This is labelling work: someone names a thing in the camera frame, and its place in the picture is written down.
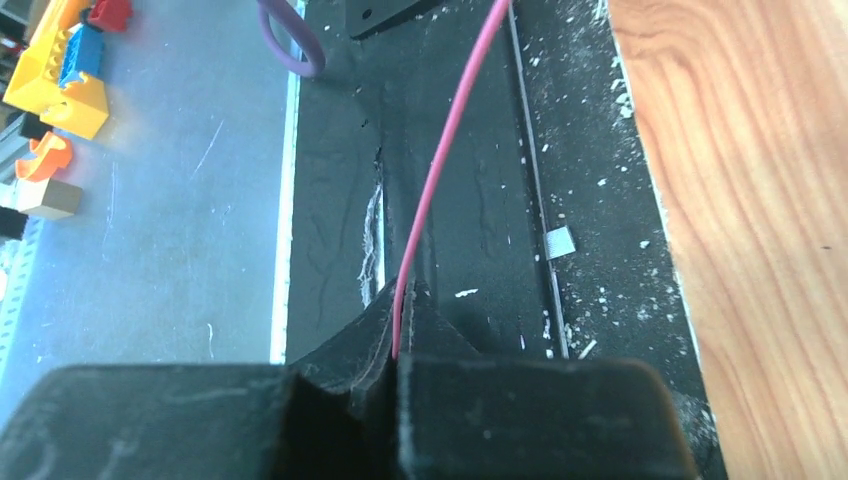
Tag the blue toy block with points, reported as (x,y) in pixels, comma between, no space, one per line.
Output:
(83,55)

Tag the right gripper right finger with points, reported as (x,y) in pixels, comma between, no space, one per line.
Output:
(514,417)

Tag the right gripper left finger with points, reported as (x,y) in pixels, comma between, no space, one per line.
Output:
(321,417)

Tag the yellow toy block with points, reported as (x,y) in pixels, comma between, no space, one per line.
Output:
(81,108)

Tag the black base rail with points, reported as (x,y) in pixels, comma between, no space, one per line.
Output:
(544,237)

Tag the beige wooden block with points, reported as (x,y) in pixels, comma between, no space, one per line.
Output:
(50,199)

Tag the red toy block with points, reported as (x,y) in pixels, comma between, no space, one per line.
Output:
(110,16)

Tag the orange toy piece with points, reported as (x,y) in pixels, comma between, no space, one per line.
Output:
(49,154)

